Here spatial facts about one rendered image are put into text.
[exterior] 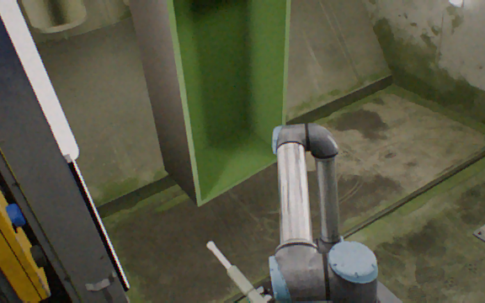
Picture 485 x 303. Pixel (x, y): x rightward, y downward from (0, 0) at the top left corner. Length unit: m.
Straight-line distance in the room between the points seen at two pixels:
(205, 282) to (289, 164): 1.12
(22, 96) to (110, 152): 1.86
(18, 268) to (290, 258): 0.84
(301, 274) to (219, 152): 1.39
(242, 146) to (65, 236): 1.40
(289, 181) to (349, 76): 2.35
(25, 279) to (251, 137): 1.99
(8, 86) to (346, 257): 1.11
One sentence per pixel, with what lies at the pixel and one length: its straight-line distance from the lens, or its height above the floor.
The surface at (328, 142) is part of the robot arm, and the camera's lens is 1.91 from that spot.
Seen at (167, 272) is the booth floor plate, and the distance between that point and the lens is 2.81.
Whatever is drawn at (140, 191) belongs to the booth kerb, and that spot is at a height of 0.14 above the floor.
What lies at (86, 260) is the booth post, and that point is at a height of 0.89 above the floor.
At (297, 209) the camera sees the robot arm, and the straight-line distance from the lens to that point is 1.67.
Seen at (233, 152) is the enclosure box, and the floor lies 0.50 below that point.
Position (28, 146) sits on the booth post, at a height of 1.39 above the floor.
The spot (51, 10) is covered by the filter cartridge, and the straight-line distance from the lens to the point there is 2.98.
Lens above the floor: 2.05
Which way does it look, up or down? 34 degrees down
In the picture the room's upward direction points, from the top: 10 degrees counter-clockwise
